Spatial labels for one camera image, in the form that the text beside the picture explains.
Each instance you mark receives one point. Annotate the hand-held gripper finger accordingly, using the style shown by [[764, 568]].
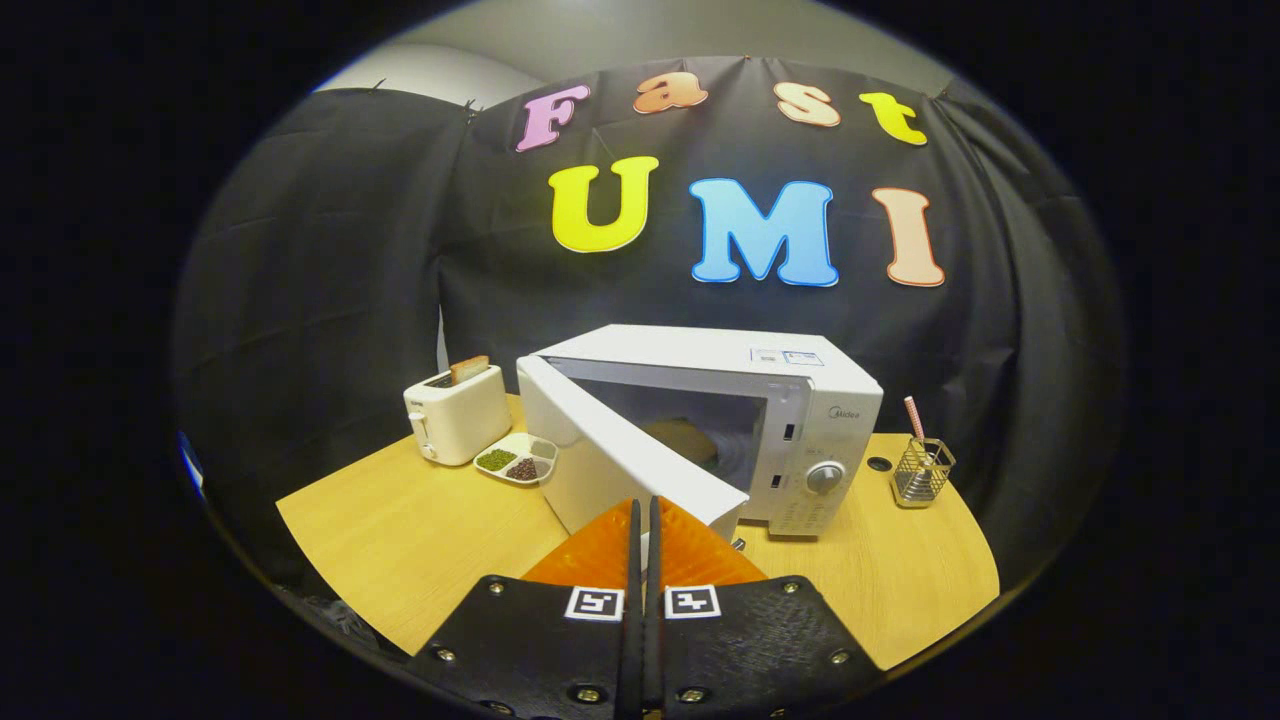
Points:
[[632, 650], [655, 650]]

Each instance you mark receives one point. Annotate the white microwave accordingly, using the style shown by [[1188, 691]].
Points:
[[830, 400]]

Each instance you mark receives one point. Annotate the pile of dark red beans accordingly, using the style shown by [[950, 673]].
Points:
[[521, 469]]

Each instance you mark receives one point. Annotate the pile of green beans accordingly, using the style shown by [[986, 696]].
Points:
[[496, 460]]

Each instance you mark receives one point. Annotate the white divided dish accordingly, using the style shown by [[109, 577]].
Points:
[[515, 440]]

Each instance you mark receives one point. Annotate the white toaster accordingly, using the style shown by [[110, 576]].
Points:
[[460, 420]]

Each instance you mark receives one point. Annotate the toasted bread slice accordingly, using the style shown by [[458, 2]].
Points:
[[468, 369]]

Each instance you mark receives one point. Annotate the pink straw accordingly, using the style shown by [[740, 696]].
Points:
[[913, 415]]

